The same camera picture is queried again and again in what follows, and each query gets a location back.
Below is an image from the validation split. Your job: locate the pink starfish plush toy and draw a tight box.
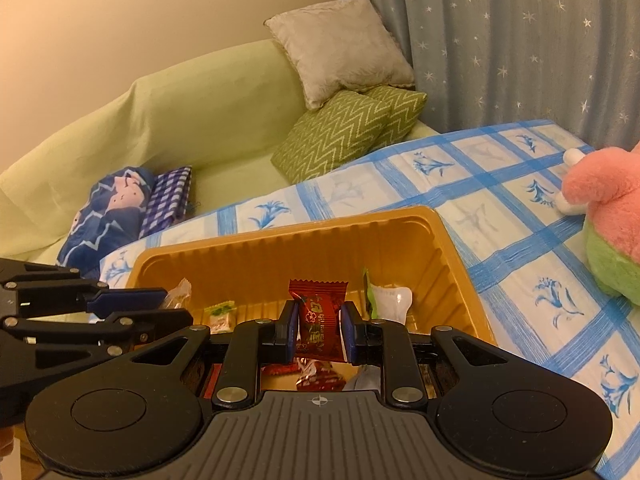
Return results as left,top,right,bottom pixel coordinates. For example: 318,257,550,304
557,142,640,307

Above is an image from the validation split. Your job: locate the silver green snack packet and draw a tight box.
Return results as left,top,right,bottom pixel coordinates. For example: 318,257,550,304
362,266,415,326

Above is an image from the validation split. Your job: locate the large red snack packet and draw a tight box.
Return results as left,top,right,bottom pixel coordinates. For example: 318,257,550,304
261,362,301,378

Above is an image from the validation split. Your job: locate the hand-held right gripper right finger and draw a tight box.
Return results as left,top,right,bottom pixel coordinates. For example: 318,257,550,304
340,304,506,408

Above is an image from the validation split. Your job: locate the grey star print curtain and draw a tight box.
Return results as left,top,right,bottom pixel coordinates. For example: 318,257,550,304
332,0,640,151

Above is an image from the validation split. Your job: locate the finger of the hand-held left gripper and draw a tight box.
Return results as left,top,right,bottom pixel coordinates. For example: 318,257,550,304
0,259,168,318
0,310,194,356

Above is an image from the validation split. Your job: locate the beige cushion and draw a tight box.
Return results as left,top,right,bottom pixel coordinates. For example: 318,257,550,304
263,0,417,111

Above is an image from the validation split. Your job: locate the green covered sofa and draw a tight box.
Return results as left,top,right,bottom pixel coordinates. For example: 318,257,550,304
0,37,446,281

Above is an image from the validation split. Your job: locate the red twisted candy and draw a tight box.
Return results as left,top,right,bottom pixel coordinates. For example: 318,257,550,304
295,357,347,392

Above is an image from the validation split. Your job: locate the yellow candy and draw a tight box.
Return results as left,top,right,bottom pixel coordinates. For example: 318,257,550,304
202,300,237,336

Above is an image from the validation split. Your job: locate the dark blue printed cushion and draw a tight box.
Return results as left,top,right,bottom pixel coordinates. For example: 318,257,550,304
56,167,157,279

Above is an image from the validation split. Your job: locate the orange plastic tray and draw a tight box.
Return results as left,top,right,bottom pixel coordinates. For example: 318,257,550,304
125,205,499,396

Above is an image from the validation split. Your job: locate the dark red candy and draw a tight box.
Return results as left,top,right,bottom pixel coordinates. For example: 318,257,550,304
287,278,349,363

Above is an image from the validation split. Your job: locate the green zigzag cushion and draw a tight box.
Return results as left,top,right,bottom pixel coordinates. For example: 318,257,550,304
365,85,428,143
270,90,393,185

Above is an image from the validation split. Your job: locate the brown candy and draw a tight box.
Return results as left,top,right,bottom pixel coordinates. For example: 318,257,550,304
161,279,193,318

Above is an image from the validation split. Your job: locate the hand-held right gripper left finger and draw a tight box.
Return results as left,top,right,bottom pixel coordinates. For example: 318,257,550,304
120,301,301,411

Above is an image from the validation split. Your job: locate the purple checked cushion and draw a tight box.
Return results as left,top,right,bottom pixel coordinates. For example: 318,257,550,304
138,165,195,239

